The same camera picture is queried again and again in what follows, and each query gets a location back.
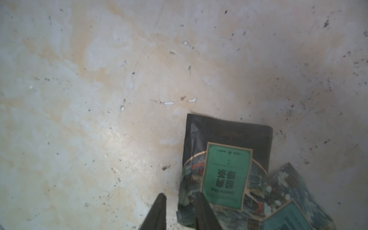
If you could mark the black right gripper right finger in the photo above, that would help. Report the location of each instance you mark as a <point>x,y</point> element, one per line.
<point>205,217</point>

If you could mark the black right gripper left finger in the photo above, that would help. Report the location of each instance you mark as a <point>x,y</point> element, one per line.
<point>156,217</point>

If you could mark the green label tea bag pile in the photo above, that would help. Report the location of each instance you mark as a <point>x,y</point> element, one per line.
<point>228,163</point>

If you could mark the jasmine tea bag floral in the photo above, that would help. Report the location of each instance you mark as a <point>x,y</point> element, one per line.
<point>288,204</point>

